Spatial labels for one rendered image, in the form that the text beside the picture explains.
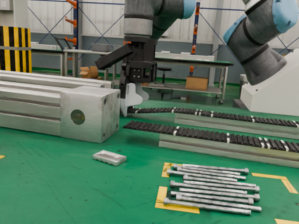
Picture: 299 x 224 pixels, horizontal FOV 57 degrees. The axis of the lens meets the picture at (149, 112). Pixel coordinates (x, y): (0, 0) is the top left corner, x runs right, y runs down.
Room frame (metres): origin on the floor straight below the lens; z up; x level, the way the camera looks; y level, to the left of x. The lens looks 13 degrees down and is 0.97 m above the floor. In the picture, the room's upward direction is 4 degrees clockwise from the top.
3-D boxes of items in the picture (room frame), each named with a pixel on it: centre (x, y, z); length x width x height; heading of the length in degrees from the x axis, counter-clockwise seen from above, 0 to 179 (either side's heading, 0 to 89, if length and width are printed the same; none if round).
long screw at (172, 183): (0.35, -0.09, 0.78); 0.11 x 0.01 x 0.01; 85
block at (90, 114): (0.58, 0.12, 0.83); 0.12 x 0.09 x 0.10; 166
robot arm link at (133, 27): (0.75, 0.04, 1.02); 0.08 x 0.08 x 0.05
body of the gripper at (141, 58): (0.74, 0.04, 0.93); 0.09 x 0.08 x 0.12; 76
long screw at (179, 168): (0.40, -0.10, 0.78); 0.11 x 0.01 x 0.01; 84
